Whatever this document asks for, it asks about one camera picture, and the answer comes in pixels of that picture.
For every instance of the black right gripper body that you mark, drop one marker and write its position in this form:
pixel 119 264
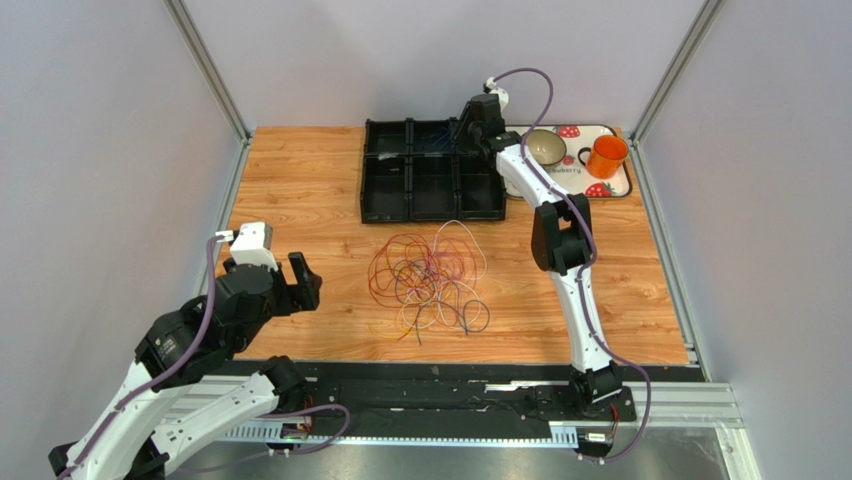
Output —
pixel 470 133

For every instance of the orange mug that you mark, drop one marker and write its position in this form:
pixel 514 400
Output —
pixel 605 156

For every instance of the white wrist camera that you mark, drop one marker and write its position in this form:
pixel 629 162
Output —
pixel 491 87
pixel 250 244

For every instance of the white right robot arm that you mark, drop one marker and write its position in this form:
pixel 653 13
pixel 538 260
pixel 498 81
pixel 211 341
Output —
pixel 562 245

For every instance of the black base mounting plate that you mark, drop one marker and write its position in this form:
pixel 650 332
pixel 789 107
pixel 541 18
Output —
pixel 457 401

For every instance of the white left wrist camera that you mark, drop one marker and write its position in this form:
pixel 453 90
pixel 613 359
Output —
pixel 250 244

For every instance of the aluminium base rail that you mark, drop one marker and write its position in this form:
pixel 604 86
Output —
pixel 679 405

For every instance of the beige ceramic bowl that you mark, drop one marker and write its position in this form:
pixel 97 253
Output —
pixel 546 147

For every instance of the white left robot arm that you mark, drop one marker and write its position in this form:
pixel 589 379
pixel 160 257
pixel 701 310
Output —
pixel 133 439

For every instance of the right aluminium corner post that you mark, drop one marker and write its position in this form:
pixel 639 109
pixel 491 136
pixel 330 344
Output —
pixel 688 47

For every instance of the black compartment organizer tray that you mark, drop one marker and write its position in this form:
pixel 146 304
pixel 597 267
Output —
pixel 412 171

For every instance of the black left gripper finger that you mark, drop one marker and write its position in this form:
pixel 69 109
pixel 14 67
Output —
pixel 311 294
pixel 299 267

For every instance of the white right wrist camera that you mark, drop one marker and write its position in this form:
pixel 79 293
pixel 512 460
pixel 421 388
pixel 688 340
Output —
pixel 491 87

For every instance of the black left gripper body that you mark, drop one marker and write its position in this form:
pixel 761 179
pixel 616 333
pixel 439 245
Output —
pixel 281 302

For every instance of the aluminium corner frame post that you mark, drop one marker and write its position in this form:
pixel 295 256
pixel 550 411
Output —
pixel 193 38

